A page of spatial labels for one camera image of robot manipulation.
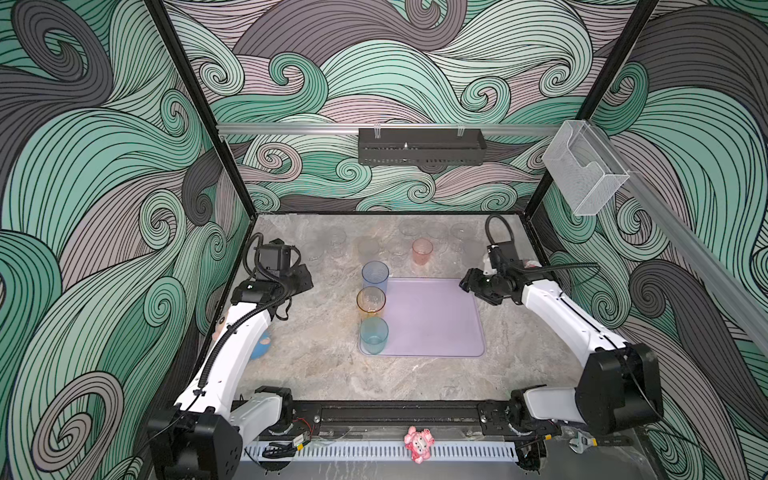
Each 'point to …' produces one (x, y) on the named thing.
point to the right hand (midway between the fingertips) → (467, 287)
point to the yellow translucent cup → (371, 299)
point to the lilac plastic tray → (423, 317)
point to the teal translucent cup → (374, 334)
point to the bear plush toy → (261, 347)
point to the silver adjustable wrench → (582, 442)
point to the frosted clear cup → (368, 249)
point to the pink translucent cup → (421, 251)
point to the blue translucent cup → (375, 274)
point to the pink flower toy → (419, 443)
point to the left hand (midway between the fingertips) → (306, 273)
